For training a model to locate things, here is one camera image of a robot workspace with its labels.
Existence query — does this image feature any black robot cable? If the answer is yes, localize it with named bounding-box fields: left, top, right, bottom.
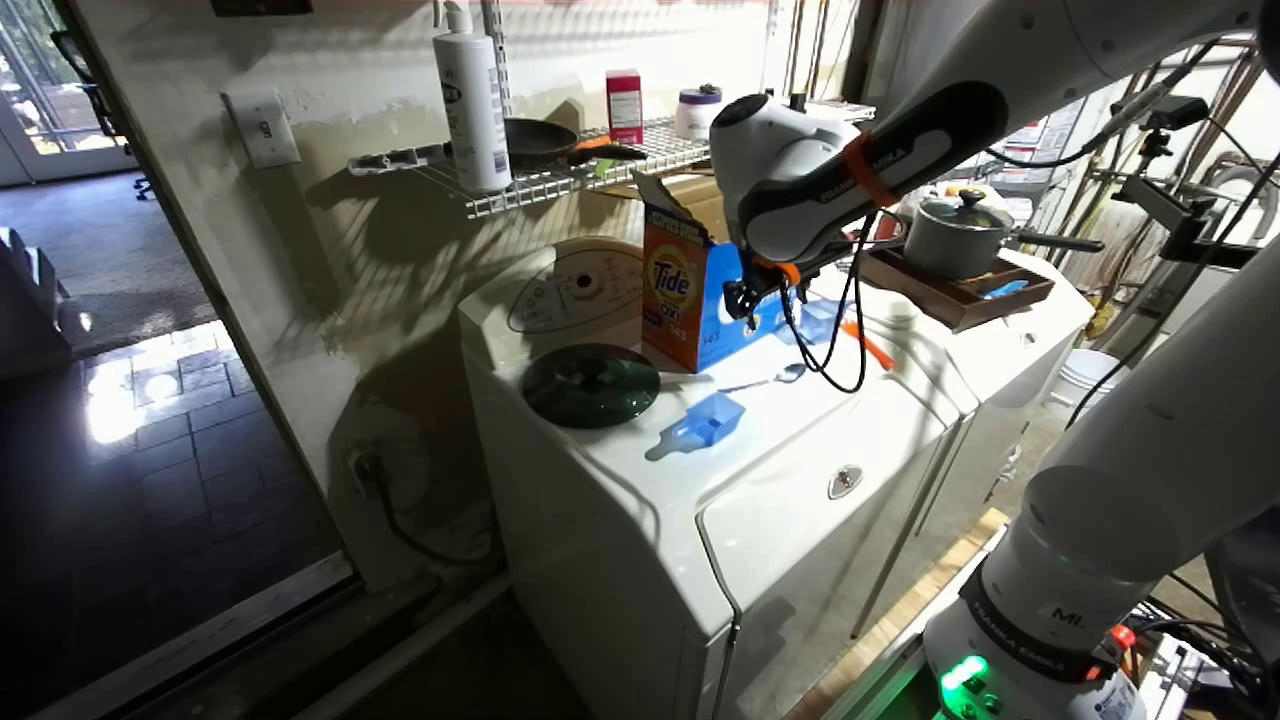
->
left=778, top=212, right=883, bottom=395

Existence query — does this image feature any green round lid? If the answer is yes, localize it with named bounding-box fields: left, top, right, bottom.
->
left=518, top=342, right=666, bottom=431

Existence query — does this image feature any wooden plank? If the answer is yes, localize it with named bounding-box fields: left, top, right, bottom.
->
left=784, top=506, right=1017, bottom=720

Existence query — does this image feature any metal wire shelf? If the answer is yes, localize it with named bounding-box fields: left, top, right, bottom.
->
left=350, top=111, right=724, bottom=225

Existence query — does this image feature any blue Tide detergent box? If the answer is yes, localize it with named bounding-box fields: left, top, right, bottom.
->
left=635, top=170, right=804, bottom=376

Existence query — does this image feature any black frying pan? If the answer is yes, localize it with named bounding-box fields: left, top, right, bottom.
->
left=504, top=115, right=586, bottom=171

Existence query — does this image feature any tall white bottle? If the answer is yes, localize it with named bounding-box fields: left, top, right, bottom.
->
left=431, top=0, right=518, bottom=200

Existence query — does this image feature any red canister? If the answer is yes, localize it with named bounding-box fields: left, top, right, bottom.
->
left=606, top=72, right=650, bottom=148

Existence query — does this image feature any black power cable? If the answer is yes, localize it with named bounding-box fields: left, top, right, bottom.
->
left=350, top=448, right=498, bottom=573

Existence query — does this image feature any white wall switch plate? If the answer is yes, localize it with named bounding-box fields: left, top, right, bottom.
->
left=223, top=88, right=306, bottom=171

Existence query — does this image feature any black camera on stand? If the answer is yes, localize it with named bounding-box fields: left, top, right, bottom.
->
left=1108, top=93, right=1254, bottom=271

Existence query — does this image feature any glass door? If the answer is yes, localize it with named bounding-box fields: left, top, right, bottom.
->
left=0, top=0, right=135, bottom=191

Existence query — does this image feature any orange spatula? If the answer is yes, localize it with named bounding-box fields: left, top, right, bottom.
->
left=844, top=322, right=896, bottom=376

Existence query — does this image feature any grey pot with lid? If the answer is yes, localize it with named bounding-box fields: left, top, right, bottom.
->
left=900, top=184, right=1108, bottom=283

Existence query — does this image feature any orange strap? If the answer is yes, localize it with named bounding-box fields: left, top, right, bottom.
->
left=836, top=133, right=900, bottom=212

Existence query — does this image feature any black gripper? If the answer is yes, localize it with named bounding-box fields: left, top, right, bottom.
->
left=718, top=250, right=807, bottom=338

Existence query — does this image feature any white washing machine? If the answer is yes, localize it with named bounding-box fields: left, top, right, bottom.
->
left=457, top=237, right=974, bottom=720

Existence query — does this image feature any white jar blue lid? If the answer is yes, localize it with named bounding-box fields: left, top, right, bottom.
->
left=673, top=81, right=732, bottom=144

